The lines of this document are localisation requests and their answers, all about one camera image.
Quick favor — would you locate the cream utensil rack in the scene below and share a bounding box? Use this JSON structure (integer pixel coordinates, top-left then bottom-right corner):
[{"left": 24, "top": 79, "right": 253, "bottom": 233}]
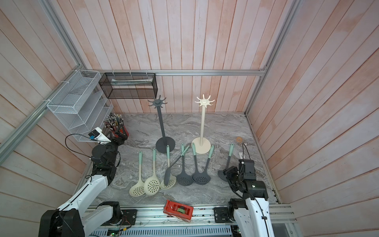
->
[{"left": 192, "top": 95, "right": 215, "bottom": 154}]

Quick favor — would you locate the aluminium frame rail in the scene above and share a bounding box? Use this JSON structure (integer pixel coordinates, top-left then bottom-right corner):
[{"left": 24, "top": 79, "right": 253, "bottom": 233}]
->
[{"left": 95, "top": 69, "right": 265, "bottom": 76}]

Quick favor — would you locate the small brown round coaster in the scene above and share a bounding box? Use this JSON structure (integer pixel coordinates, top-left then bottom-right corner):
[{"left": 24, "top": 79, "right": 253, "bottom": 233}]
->
[{"left": 235, "top": 137, "right": 243, "bottom": 143}]

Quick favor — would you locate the dark grey utensil rack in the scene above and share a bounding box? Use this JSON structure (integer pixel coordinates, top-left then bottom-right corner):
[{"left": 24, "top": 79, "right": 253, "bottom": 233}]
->
[{"left": 149, "top": 96, "right": 175, "bottom": 154}]

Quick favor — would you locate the cream skimmer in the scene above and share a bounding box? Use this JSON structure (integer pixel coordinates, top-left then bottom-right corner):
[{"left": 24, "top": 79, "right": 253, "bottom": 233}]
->
[
  {"left": 144, "top": 148, "right": 160, "bottom": 196},
  {"left": 129, "top": 151, "right": 145, "bottom": 197},
  {"left": 160, "top": 145, "right": 176, "bottom": 190}
]

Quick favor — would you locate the cream skimmer far left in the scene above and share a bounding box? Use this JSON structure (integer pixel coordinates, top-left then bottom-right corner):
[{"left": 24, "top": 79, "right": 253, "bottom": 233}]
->
[{"left": 129, "top": 151, "right": 145, "bottom": 197}]

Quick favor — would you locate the red pencil cup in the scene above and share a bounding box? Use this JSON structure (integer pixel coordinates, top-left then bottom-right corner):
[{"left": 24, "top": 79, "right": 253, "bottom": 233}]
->
[{"left": 104, "top": 113, "right": 129, "bottom": 140}]

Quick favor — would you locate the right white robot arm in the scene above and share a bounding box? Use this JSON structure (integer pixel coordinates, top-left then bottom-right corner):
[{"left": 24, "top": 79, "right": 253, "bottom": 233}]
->
[{"left": 223, "top": 164, "right": 274, "bottom": 237}]

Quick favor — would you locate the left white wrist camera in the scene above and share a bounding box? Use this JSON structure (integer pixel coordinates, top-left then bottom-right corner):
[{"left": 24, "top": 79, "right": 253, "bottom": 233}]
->
[{"left": 88, "top": 127, "right": 111, "bottom": 145}]

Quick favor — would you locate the grey solid spoon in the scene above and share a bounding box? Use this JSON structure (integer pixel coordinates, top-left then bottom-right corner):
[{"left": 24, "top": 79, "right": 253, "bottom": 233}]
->
[{"left": 163, "top": 146, "right": 190, "bottom": 186}]

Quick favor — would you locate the black mesh wall basket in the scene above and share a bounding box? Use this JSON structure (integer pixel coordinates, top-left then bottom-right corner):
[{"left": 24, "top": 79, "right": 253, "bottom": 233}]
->
[{"left": 99, "top": 72, "right": 158, "bottom": 99}]

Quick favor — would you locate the grey skimmer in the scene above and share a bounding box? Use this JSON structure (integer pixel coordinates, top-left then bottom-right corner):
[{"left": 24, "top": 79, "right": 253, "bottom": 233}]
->
[
  {"left": 176, "top": 144, "right": 193, "bottom": 186},
  {"left": 218, "top": 144, "right": 234, "bottom": 182},
  {"left": 191, "top": 143, "right": 211, "bottom": 185}
]

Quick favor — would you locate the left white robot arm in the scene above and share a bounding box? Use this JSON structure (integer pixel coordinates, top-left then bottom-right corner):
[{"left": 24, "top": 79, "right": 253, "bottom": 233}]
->
[{"left": 38, "top": 128, "right": 129, "bottom": 237}]

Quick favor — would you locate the red tape dispenser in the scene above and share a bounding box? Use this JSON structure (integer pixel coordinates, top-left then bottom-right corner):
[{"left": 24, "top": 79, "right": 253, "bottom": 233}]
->
[{"left": 163, "top": 200, "right": 194, "bottom": 222}]

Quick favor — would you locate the white wire mesh shelf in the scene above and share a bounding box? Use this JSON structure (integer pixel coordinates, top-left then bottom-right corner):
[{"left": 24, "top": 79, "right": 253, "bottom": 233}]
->
[{"left": 47, "top": 70, "right": 113, "bottom": 142}]

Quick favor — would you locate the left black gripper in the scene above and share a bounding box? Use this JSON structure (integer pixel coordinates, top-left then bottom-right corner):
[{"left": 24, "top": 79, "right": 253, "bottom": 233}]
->
[{"left": 105, "top": 124, "right": 128, "bottom": 166}]

